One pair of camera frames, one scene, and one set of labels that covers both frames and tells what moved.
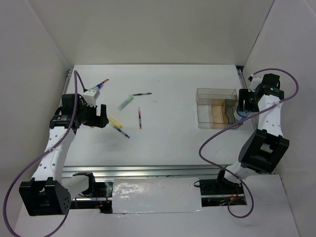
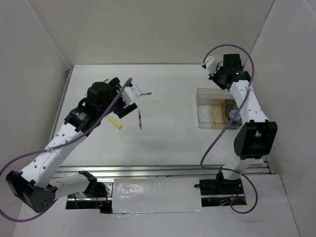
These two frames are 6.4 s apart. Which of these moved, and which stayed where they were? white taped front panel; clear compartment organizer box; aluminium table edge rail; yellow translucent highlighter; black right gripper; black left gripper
Moved: black left gripper; black right gripper
Stayed: white taped front panel; yellow translucent highlighter; clear compartment organizer box; aluminium table edge rail
